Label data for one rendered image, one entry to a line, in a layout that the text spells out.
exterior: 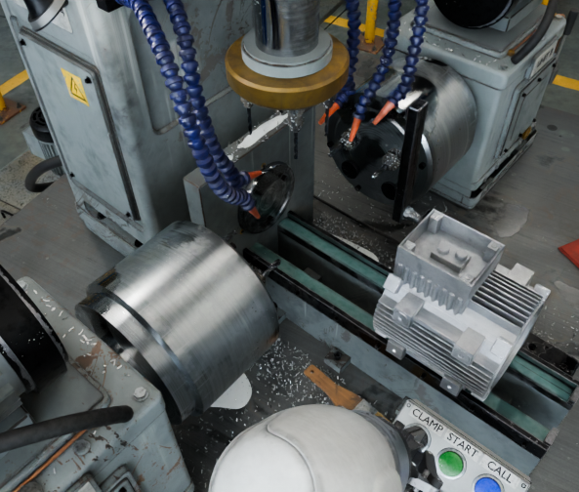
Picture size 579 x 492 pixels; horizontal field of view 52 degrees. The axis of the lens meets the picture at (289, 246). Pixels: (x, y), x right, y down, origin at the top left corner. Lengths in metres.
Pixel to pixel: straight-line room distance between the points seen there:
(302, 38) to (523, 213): 0.82
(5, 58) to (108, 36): 2.99
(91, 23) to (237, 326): 0.46
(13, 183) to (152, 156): 1.26
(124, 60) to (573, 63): 3.09
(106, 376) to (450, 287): 0.47
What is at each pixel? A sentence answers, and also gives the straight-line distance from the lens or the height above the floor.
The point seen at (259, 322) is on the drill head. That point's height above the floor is 1.08.
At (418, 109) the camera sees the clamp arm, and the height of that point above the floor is 1.25.
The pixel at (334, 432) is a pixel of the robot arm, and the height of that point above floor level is 1.43.
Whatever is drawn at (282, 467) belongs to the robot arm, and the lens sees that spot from 0.37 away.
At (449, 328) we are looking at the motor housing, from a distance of 0.90.
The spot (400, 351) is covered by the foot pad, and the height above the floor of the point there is 0.98.
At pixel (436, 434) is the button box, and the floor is 1.08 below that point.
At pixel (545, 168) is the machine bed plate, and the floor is 0.80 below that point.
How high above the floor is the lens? 1.79
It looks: 48 degrees down
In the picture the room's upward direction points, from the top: 1 degrees counter-clockwise
